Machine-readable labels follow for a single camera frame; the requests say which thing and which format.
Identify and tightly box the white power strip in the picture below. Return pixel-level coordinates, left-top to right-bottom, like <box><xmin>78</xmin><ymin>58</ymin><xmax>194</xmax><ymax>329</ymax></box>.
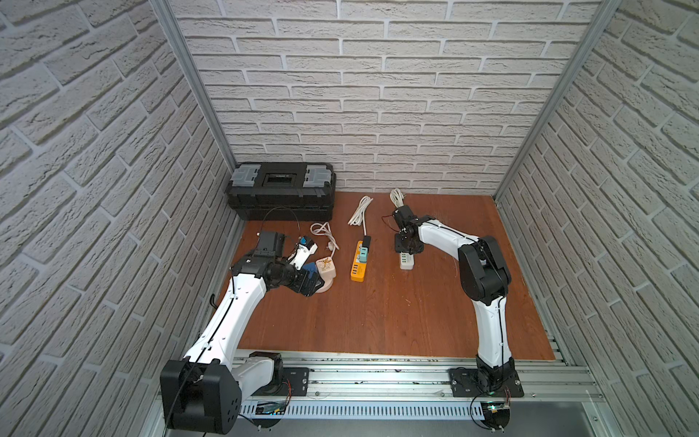
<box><xmin>399</xmin><ymin>252</ymin><xmax>415</xmax><ymax>271</ymax></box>

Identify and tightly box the orange power strip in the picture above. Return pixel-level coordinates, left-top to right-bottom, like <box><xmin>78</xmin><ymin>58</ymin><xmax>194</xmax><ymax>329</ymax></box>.
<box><xmin>351</xmin><ymin>240</ymin><xmax>369</xmax><ymax>282</ymax></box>

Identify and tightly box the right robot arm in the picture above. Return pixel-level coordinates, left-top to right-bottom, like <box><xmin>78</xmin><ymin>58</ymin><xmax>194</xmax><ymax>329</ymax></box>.
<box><xmin>392</xmin><ymin>205</ymin><xmax>515</xmax><ymax>393</ymax></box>

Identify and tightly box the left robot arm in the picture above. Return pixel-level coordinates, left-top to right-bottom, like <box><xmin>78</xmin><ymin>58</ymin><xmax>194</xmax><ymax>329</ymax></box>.
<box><xmin>159</xmin><ymin>231</ymin><xmax>325</xmax><ymax>434</ymax></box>

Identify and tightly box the round white socket base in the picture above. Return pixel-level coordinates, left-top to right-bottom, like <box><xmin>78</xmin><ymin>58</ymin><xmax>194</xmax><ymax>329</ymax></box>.
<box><xmin>316</xmin><ymin>272</ymin><xmax>336</xmax><ymax>294</ymax></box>

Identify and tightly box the beige plug adapter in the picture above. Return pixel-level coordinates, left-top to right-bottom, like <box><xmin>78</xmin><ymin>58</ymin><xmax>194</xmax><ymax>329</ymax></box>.
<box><xmin>315</xmin><ymin>257</ymin><xmax>337</xmax><ymax>280</ymax></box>

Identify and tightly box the blue cube adapter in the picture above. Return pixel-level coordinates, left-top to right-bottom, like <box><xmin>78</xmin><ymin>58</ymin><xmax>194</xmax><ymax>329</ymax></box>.
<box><xmin>303</xmin><ymin>262</ymin><xmax>318</xmax><ymax>274</ymax></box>

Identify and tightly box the black plastic toolbox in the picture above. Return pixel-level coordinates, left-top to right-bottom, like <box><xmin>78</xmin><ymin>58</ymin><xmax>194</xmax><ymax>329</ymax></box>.
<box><xmin>226</xmin><ymin>162</ymin><xmax>337</xmax><ymax>222</ymax></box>

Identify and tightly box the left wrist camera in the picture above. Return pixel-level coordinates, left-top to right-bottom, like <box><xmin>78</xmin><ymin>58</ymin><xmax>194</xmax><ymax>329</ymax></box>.
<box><xmin>288</xmin><ymin>237</ymin><xmax>318</xmax><ymax>271</ymax></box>

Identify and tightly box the orange strip white cable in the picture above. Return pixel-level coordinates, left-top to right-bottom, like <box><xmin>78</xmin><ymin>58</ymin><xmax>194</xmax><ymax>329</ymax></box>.
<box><xmin>348</xmin><ymin>195</ymin><xmax>375</xmax><ymax>241</ymax></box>

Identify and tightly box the round socket white cable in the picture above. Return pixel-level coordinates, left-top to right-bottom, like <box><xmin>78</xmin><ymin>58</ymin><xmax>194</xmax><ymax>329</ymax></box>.
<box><xmin>309</xmin><ymin>220</ymin><xmax>340</xmax><ymax>259</ymax></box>

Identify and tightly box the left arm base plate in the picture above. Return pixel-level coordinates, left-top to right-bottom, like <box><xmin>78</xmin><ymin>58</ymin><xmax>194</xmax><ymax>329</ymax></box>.
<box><xmin>254</xmin><ymin>367</ymin><xmax>309</xmax><ymax>397</ymax></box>

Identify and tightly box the aluminium mounting rail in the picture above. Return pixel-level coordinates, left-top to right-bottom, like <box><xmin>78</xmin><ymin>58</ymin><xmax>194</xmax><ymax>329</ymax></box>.
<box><xmin>237</xmin><ymin>353</ymin><xmax>605</xmax><ymax>431</ymax></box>

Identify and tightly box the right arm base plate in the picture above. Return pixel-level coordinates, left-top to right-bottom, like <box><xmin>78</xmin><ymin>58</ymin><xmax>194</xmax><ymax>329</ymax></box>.
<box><xmin>448</xmin><ymin>367</ymin><xmax>524</xmax><ymax>398</ymax></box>

